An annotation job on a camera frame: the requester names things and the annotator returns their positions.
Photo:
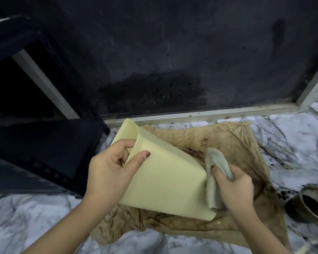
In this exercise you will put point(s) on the person's right hand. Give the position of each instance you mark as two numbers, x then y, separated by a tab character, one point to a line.
235	190

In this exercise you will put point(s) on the person's left hand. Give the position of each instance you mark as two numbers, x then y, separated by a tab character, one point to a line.
108	174

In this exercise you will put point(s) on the person's left thumb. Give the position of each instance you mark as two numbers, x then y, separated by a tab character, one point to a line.
137	162

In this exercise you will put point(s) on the person's right thumb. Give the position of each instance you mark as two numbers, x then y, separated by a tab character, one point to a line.
216	177

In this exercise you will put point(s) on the grey cleaning cloth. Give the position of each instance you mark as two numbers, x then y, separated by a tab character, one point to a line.
214	171

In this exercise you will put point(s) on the pale yellow plastic planter pot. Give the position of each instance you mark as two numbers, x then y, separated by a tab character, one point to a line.
164	177

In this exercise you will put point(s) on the person's right forearm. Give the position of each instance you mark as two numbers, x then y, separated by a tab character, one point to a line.
257	230

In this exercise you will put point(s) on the person's left forearm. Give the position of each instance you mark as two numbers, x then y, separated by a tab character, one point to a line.
61	224

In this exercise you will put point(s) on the stained brown paper sheet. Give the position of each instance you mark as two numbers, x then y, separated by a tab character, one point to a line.
235	145

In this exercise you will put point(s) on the black metal shelf rack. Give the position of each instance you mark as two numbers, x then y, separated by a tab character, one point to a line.
34	116

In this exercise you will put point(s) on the white window frame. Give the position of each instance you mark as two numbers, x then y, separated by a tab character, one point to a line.
254	108

